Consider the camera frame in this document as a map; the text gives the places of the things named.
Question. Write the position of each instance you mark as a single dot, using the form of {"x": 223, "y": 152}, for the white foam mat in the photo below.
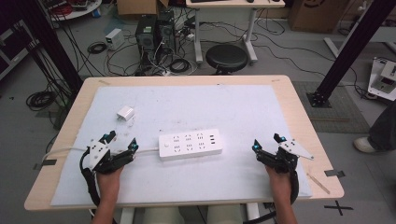
{"x": 202, "y": 109}

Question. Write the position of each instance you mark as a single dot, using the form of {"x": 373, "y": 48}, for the white desk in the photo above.
{"x": 235, "y": 3}

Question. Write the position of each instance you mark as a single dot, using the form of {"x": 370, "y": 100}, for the person's right hand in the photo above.
{"x": 278, "y": 183}

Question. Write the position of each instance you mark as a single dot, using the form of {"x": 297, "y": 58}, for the white charger adapter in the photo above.
{"x": 125, "y": 113}

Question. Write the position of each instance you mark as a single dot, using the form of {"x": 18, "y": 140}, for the large cardboard box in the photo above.
{"x": 317, "y": 14}

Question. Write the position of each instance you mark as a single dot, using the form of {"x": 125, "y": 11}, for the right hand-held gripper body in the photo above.
{"x": 288, "y": 154}

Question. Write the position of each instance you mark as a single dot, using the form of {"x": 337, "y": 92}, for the white power supply box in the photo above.
{"x": 114, "y": 39}

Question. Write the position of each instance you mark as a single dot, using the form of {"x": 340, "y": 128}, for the person's left hand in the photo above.
{"x": 109, "y": 182}

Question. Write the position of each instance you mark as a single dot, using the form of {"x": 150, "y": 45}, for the black tape cross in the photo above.
{"x": 338, "y": 207}

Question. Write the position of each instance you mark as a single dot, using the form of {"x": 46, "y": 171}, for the black metal stand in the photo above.
{"x": 351, "y": 53}
{"x": 57, "y": 46}

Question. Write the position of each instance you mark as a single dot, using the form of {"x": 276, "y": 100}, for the white power strip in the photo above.
{"x": 190, "y": 144}

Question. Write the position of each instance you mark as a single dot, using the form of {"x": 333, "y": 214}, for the black round stool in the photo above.
{"x": 226, "y": 58}

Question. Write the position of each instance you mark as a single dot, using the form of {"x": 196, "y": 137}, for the thin wooden stick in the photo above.
{"x": 318, "y": 183}

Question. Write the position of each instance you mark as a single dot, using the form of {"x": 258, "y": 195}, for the black computer tower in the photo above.
{"x": 146, "y": 39}
{"x": 166, "y": 34}

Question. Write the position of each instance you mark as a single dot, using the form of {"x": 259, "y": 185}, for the round white table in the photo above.
{"x": 76, "y": 7}

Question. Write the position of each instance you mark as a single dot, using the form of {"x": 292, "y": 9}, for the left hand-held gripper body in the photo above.
{"x": 99, "y": 153}

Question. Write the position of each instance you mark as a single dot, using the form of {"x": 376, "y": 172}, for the dark floor mat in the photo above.
{"x": 337, "y": 109}

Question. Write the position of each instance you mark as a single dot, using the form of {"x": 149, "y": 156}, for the white electronic device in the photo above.
{"x": 383, "y": 79}

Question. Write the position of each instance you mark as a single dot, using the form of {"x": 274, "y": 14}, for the black tape strip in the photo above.
{"x": 334, "y": 173}
{"x": 48, "y": 162}

